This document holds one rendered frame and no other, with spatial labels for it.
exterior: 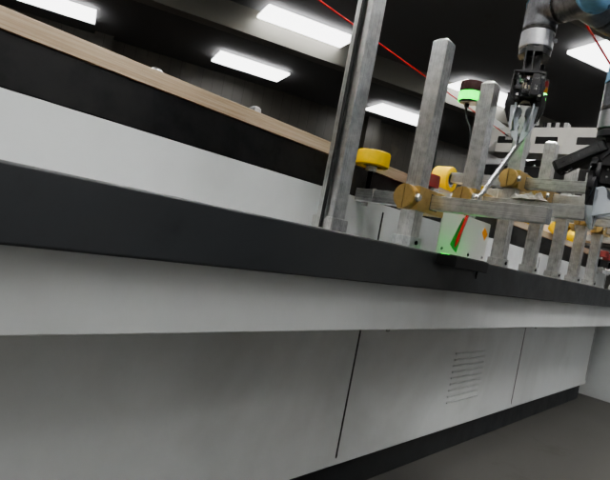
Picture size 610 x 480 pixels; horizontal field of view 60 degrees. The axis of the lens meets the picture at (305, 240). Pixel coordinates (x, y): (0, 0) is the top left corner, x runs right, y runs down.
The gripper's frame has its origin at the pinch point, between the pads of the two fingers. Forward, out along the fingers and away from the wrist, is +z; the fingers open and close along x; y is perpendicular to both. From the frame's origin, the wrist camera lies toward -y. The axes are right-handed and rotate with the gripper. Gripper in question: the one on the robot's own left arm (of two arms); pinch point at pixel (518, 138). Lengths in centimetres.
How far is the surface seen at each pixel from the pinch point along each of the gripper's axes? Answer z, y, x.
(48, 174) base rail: 32, 95, -39
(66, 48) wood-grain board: 13, 79, -58
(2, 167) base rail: 32, 99, -41
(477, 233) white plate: 24.1, -2.2, -5.3
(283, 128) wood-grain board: 12, 38, -43
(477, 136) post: 1.0, 1.4, -9.1
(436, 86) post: -2.8, 25.2, -16.8
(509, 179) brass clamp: 6.8, -19.3, -0.9
